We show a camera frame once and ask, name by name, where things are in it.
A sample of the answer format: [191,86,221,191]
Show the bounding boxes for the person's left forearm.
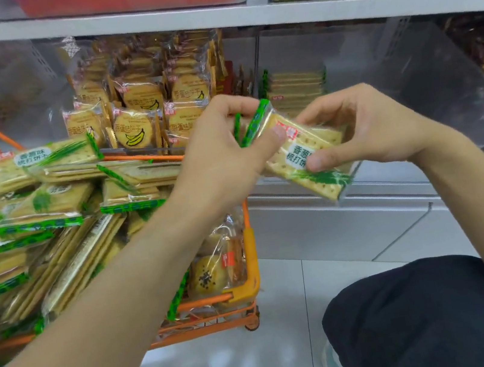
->
[0,189,272,367]

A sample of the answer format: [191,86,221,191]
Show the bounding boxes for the person's right leg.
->
[313,248,484,367]

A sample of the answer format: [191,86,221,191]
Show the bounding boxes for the green cracker packets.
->
[0,120,210,356]
[255,60,333,120]

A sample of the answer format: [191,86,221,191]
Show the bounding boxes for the orange shopping cart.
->
[0,60,271,367]

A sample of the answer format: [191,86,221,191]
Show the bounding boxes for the white metal store shelf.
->
[0,0,484,321]

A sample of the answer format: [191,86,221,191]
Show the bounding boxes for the person's left hand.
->
[152,85,296,223]

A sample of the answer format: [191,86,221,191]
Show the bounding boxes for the person's right hand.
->
[291,70,458,181]

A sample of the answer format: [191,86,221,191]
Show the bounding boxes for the green cracker packet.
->
[234,85,366,215]

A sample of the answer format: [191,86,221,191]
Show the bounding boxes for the group of banana biscuit packets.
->
[51,18,240,165]

